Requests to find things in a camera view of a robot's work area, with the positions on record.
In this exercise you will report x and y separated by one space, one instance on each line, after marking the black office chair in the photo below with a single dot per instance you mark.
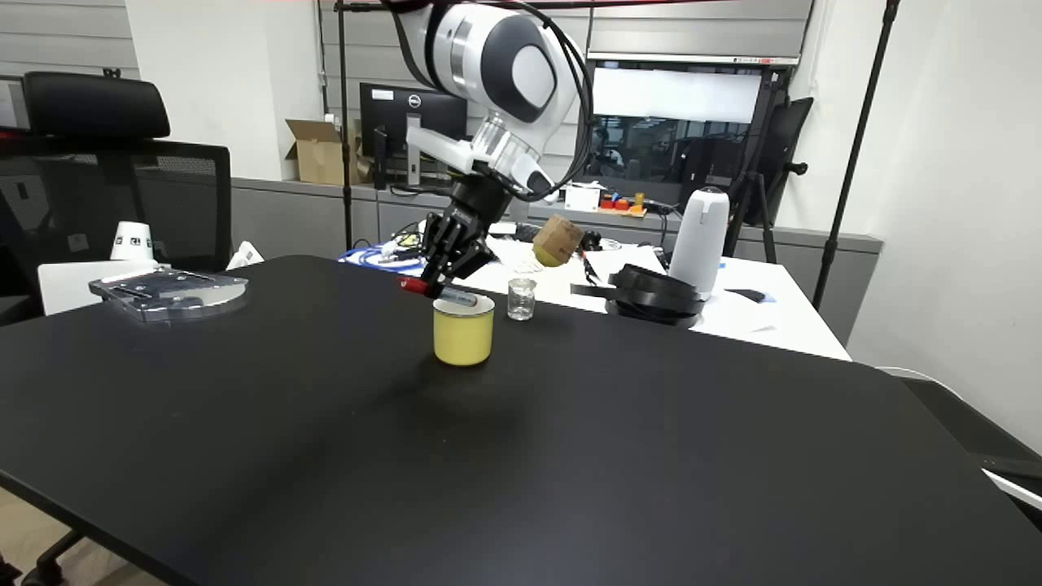
100 184

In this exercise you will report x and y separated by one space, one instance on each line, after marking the small white cone object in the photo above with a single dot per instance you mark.
133 243

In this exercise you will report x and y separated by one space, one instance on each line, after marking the white flat box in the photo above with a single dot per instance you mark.
65 288

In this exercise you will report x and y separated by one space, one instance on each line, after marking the small clear glass jar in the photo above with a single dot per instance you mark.
523 301

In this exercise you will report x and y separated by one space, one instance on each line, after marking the small dark computer monitor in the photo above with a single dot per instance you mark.
381 120

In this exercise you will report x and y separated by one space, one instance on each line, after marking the small white folded card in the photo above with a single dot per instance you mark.
243 258

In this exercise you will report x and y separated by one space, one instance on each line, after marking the yellow cup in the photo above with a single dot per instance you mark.
463 335

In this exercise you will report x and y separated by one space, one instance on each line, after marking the white desk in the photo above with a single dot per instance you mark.
750 315

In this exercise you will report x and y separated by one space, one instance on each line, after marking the thin black stand pole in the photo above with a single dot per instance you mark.
853 152

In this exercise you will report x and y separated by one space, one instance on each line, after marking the wooden mallet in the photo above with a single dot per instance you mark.
555 243

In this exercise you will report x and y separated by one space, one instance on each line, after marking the white cylindrical speaker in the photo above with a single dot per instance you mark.
703 243

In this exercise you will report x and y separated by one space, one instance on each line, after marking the large computer monitor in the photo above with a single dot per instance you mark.
672 131

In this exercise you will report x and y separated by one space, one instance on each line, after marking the black vertical frame pole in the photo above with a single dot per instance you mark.
344 120

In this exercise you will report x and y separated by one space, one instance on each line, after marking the red and orange parts tray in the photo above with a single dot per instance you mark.
624 202

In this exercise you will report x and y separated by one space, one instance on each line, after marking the black round bowl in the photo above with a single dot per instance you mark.
655 293

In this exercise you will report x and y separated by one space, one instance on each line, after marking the white power strip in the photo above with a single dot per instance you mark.
507 228

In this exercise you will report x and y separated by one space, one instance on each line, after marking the black camera tripod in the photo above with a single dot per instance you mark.
774 163

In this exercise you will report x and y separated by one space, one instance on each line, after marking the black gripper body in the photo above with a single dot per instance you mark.
478 201

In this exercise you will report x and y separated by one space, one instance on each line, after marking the brown cardboard box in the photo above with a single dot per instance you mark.
317 152

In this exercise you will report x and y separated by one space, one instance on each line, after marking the clear plastic plate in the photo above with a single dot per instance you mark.
167 293

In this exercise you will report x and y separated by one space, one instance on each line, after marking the white plastic container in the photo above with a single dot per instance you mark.
583 198

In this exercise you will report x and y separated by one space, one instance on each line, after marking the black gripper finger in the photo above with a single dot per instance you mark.
478 253
442 250

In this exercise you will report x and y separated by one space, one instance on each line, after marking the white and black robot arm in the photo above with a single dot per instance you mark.
509 75

